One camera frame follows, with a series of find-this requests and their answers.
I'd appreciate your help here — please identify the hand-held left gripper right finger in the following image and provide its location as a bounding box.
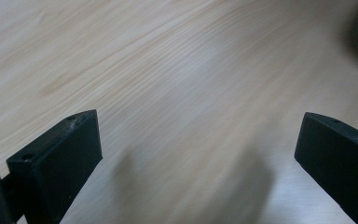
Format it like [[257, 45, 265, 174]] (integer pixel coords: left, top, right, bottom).
[[294, 111, 358, 224]]

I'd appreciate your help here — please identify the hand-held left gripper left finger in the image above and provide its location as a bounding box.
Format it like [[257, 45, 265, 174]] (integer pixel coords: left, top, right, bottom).
[[6, 108, 103, 224]]

